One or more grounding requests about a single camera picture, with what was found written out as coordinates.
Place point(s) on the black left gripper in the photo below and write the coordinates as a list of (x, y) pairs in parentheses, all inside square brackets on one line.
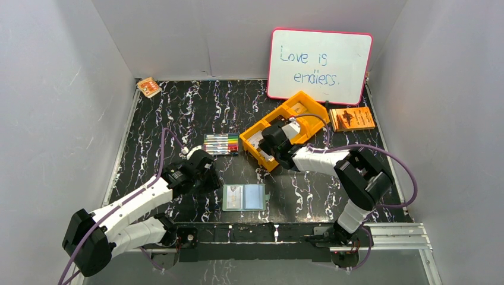
[(210, 177)]

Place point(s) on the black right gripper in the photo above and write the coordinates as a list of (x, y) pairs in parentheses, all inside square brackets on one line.
[(263, 145)]

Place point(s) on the orange plastic bin tray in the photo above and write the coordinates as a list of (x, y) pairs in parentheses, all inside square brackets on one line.
[(306, 126)]

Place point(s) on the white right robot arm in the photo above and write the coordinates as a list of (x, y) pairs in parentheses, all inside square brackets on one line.
[(363, 177)]

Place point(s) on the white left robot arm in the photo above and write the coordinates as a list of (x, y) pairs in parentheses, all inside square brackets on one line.
[(122, 220)]

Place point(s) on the white silver card stack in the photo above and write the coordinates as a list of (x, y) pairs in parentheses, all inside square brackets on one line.
[(255, 140)]

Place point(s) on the gold VIP card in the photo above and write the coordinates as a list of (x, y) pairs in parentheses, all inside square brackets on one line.
[(299, 108)]

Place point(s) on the small orange card pack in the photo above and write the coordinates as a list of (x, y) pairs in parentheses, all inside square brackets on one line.
[(149, 87)]

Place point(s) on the coloured marker pen set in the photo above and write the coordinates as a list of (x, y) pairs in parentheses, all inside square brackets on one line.
[(221, 144)]

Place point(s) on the orange booklet with black figure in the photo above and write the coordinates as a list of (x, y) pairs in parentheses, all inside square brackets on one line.
[(351, 119)]

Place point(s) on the pink framed whiteboard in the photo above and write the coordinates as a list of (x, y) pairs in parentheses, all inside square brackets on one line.
[(329, 66)]

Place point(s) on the black mounting base rail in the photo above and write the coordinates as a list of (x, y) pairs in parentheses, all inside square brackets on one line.
[(317, 242)]

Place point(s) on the aluminium frame rail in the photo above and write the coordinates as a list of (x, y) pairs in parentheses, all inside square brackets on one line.
[(386, 237)]

